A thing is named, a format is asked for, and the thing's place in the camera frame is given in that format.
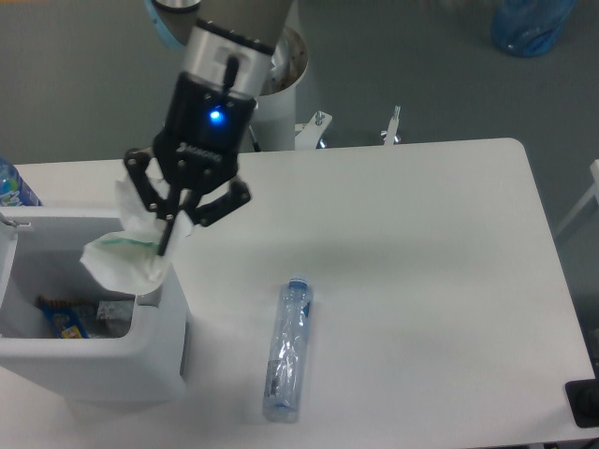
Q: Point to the blue labelled bottle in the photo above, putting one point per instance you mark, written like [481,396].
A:
[15,191]

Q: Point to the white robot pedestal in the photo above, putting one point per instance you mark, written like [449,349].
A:
[272,125]

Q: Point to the blue snack wrapper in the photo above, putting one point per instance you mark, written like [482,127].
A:
[65,317]

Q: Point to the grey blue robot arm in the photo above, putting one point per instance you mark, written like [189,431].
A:
[227,45]

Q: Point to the black device at edge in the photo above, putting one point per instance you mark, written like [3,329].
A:
[583,400]

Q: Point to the silver foil wrapper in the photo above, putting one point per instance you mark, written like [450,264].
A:
[120,310]

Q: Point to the white paper wrapper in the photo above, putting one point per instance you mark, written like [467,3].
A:
[128,261]

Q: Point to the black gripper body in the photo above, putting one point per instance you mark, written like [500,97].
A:
[199,145]

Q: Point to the clear plastic bottle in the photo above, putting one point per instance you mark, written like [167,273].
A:
[288,351]

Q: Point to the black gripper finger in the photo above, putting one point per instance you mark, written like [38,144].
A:
[237,195]
[136,162]

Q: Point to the white frame at right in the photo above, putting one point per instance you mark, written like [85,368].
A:
[582,211]

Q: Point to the white pedestal foot bracket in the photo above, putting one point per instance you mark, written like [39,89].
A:
[310,135]

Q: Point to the blue plastic bag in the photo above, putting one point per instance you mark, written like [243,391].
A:
[529,28]

